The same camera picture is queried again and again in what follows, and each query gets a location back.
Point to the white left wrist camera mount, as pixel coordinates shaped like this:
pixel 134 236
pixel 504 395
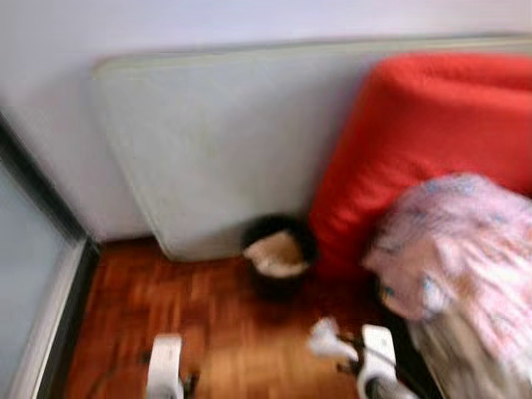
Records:
pixel 165 362

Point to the grey door with white frame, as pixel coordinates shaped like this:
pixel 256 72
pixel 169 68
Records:
pixel 25 291

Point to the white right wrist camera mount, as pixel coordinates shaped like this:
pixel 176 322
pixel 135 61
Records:
pixel 380 349

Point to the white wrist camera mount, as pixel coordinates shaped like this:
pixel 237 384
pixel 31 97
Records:
pixel 165 362
pixel 380 349

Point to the black waste bin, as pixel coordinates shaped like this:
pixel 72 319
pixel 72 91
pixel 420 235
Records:
pixel 278 287

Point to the grey-green mattress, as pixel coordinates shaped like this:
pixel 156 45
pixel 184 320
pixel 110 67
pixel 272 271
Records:
pixel 233 141

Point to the brown cardboard scrap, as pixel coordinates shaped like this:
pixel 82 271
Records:
pixel 278 253

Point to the large red cushion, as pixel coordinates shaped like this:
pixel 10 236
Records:
pixel 416 125

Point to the bed with grey floral sheet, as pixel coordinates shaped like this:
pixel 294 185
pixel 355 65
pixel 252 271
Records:
pixel 465 366

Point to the pink cartoon print blanket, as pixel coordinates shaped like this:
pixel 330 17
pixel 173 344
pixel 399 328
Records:
pixel 457 241

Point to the black skirting strip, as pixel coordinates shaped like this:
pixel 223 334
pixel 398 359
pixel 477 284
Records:
pixel 83 274

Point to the white tissue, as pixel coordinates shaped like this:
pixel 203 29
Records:
pixel 326 341

